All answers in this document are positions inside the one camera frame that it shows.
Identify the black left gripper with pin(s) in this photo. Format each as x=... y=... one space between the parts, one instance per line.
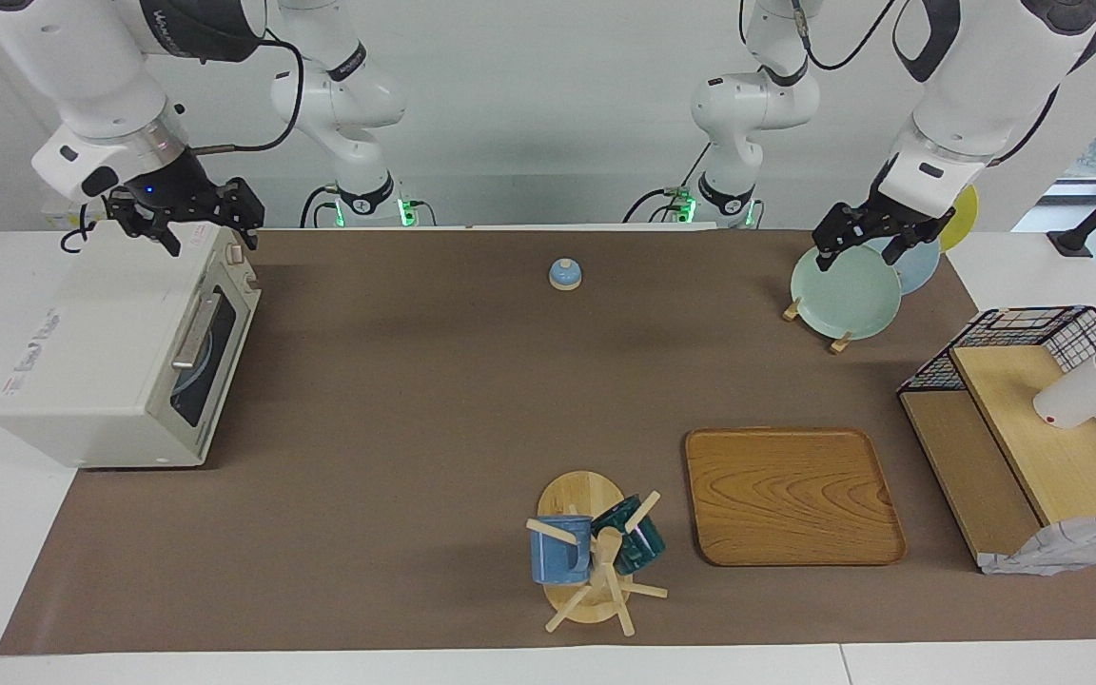
x=895 y=217

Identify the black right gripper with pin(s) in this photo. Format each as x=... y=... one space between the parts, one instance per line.
x=167 y=185

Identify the glass oven door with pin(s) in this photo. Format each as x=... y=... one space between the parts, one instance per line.
x=196 y=333

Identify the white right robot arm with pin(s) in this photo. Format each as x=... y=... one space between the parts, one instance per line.
x=101 y=86

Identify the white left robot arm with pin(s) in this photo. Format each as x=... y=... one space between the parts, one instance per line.
x=986 y=76

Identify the cream toaster oven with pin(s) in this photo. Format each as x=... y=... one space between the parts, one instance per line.
x=91 y=352

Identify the pale blue racked plate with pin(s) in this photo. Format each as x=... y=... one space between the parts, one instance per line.
x=919 y=271

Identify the pale green plate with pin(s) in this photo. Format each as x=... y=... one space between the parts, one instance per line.
x=843 y=295

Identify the yellow plate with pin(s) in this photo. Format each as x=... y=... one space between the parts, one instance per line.
x=965 y=219

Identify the wooden plate rack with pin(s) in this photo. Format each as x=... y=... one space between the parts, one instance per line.
x=791 y=310

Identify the white cup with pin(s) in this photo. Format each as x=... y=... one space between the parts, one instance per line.
x=1076 y=395

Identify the rectangular wooden tray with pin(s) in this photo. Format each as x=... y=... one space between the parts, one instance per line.
x=791 y=495

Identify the brown table mat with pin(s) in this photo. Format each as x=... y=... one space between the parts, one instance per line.
x=415 y=428

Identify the small blue lidded jar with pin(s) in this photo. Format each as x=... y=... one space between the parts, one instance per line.
x=565 y=276

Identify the grey white patterned cloth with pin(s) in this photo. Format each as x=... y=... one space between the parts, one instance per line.
x=1062 y=547

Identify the dark green ceramic mug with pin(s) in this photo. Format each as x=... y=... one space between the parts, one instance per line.
x=643 y=547

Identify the wooden mug tree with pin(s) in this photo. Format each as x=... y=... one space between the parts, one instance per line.
x=577 y=495

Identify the blue ceramic mug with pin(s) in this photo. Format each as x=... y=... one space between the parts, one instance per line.
x=557 y=561

